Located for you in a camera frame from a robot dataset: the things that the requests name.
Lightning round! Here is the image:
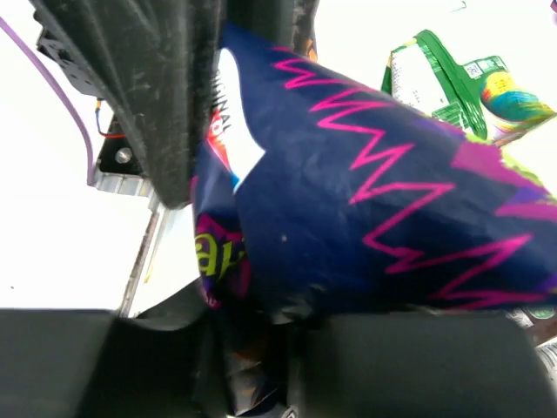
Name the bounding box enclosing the green snack pouch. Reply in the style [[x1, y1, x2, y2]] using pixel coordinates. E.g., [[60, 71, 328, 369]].
[[381, 30, 556, 145]]

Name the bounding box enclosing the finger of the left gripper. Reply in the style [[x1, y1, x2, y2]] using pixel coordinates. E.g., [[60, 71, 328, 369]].
[[33, 0, 225, 209]]

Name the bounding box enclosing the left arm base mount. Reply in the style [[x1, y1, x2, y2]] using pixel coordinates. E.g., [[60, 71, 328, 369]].
[[94, 98, 158, 206]]

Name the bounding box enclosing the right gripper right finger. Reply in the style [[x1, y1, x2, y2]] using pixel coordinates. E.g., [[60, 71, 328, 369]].
[[288, 313, 556, 417]]

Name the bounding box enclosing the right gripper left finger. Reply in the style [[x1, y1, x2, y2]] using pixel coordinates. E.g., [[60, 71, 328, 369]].
[[1, 284, 226, 418]]

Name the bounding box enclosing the large blue purple snack bag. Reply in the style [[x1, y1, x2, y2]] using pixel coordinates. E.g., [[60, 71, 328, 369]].
[[191, 25, 556, 415]]

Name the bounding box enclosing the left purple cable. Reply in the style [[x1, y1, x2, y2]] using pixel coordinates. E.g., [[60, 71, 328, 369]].
[[0, 17, 97, 188]]

